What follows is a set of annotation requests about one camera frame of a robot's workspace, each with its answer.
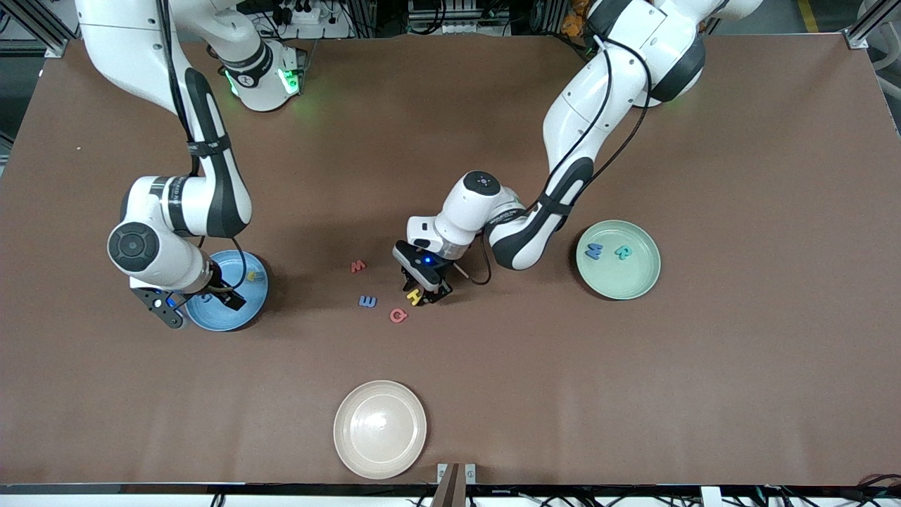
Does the brown table cover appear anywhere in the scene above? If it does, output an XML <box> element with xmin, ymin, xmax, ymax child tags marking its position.
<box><xmin>0</xmin><ymin>35</ymin><xmax>901</xmax><ymax>488</ymax></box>

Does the white power strip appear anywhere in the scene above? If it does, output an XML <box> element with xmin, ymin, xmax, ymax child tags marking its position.
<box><xmin>271</xmin><ymin>0</ymin><xmax>353</xmax><ymax>39</ymax></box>

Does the pile of orange packets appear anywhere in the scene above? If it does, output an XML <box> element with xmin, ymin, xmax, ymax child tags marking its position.
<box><xmin>561</xmin><ymin>0</ymin><xmax>591</xmax><ymax>37</ymax></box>

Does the beige plate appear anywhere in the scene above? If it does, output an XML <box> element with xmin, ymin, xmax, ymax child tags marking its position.
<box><xmin>333</xmin><ymin>380</ymin><xmax>428</xmax><ymax>481</ymax></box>

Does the green plate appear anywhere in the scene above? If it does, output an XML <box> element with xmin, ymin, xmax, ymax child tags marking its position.
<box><xmin>575</xmin><ymin>220</ymin><xmax>662</xmax><ymax>301</ymax></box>

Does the grey electronics rack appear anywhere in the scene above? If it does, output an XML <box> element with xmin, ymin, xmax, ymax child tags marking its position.
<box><xmin>407</xmin><ymin>0</ymin><xmax>509</xmax><ymax>36</ymax></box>

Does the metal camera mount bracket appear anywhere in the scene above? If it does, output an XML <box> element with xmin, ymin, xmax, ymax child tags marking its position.
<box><xmin>436</xmin><ymin>463</ymin><xmax>477</xmax><ymax>507</ymax></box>

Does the blue plate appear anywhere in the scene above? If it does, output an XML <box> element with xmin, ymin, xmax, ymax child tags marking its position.
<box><xmin>184</xmin><ymin>250</ymin><xmax>270</xmax><ymax>332</ymax></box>

